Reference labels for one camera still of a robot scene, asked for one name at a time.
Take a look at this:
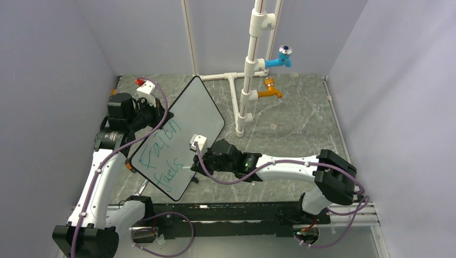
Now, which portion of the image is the orange black whiteboard eraser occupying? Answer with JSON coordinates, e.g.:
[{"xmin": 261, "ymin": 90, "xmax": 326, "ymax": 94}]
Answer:
[{"xmin": 125, "ymin": 159, "xmax": 138, "ymax": 173}]

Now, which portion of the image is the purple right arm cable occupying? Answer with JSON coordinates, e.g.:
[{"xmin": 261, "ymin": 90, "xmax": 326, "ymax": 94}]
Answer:
[{"xmin": 194, "ymin": 142, "xmax": 371, "ymax": 250}]

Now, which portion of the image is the blue plastic faucet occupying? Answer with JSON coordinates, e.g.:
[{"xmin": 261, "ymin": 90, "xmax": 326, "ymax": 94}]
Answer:
[{"xmin": 265, "ymin": 45, "xmax": 292, "ymax": 69}]

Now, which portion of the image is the orange plastic faucet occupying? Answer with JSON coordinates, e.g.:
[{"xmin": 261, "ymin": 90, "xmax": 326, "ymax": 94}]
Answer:
[{"xmin": 258, "ymin": 77, "xmax": 283, "ymax": 98}]

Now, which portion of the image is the white pvc pipe frame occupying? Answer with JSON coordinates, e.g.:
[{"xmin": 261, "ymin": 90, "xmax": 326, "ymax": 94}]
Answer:
[{"xmin": 181, "ymin": 1, "xmax": 283, "ymax": 138}]

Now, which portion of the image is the black framed whiteboard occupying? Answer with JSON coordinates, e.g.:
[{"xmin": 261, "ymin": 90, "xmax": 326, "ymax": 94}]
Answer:
[{"xmin": 130, "ymin": 76, "xmax": 225, "ymax": 201}]

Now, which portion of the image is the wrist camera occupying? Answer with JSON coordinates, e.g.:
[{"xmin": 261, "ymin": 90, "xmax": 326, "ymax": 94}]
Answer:
[
  {"xmin": 189, "ymin": 134, "xmax": 207, "ymax": 154},
  {"xmin": 135, "ymin": 78, "xmax": 156, "ymax": 107}
]

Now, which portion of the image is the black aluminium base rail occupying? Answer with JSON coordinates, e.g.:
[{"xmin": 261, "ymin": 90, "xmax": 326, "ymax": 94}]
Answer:
[{"xmin": 80, "ymin": 201, "xmax": 380, "ymax": 239}]

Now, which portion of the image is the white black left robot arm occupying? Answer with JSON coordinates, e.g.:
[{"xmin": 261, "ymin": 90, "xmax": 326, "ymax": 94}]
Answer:
[{"xmin": 52, "ymin": 93, "xmax": 173, "ymax": 257}]

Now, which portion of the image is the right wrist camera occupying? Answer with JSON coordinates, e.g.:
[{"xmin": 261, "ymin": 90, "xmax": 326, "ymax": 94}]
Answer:
[{"xmin": 189, "ymin": 134, "xmax": 207, "ymax": 154}]

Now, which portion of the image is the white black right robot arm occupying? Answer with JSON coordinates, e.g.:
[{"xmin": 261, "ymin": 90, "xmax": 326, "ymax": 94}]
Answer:
[{"xmin": 189, "ymin": 135, "xmax": 357, "ymax": 223}]

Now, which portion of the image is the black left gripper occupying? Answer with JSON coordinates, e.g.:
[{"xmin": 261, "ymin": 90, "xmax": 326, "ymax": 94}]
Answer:
[{"xmin": 128, "ymin": 96, "xmax": 173, "ymax": 132}]

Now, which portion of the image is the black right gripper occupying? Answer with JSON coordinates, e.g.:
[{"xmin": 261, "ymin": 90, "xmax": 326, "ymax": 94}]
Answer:
[{"xmin": 191, "ymin": 146, "xmax": 236, "ymax": 178}]

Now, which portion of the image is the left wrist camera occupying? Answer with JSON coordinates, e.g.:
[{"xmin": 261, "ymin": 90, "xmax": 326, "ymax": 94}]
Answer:
[{"xmin": 135, "ymin": 78, "xmax": 156, "ymax": 107}]

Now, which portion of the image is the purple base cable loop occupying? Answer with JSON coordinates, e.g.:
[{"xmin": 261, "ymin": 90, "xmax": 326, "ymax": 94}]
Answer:
[{"xmin": 130, "ymin": 212, "xmax": 195, "ymax": 258}]

